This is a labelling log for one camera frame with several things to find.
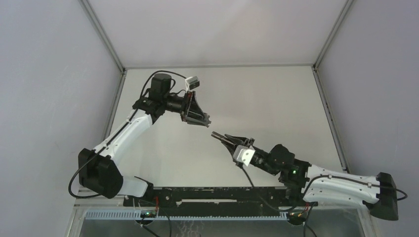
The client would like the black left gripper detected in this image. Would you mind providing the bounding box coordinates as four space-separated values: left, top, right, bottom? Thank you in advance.
163 91 209 127

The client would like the metal water faucet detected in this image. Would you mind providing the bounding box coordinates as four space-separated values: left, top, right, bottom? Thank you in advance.
211 131 230 143

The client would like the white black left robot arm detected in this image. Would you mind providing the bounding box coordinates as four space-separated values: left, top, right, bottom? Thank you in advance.
69 70 211 206

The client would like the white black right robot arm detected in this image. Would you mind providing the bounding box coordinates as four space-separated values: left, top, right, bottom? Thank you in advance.
211 132 399 221

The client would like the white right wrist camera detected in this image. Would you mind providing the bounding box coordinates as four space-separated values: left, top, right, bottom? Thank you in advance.
232 145 255 166

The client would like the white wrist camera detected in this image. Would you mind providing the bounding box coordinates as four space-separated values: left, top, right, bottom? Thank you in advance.
232 145 255 166
185 76 200 91

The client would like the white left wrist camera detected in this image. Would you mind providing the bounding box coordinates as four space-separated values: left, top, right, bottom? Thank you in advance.
185 76 200 91

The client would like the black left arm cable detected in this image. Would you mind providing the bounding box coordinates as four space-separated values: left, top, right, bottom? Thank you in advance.
68 70 187 199

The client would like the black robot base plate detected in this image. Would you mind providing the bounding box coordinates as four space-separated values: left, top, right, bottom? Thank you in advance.
123 187 305 217

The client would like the white slotted cable duct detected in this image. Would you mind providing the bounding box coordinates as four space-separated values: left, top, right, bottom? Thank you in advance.
84 209 289 221

